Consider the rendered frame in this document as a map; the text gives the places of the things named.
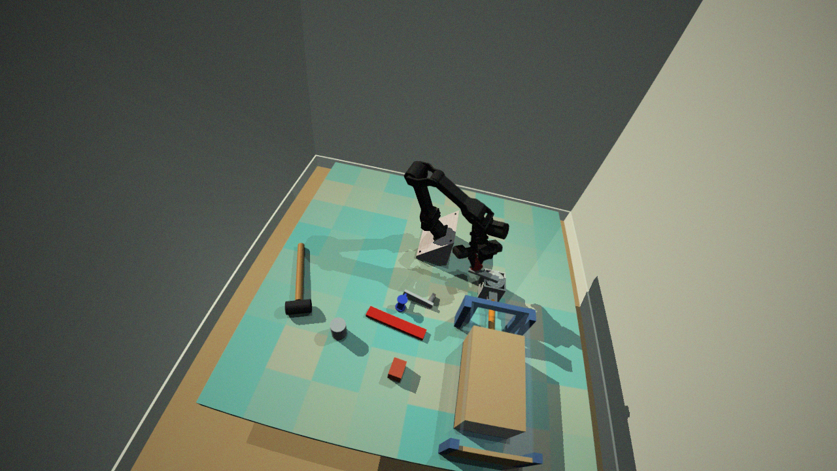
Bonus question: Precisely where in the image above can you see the black-headed mallet with wooden handle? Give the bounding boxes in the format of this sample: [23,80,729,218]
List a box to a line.
[284,243,312,315]

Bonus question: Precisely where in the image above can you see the dark grey cylinder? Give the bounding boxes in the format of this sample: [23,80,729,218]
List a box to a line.
[330,317,347,340]

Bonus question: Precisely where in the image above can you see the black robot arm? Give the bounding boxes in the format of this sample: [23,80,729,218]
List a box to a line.
[404,161,509,261]

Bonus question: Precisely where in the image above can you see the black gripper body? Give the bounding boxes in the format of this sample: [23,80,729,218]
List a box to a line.
[453,231,503,259]

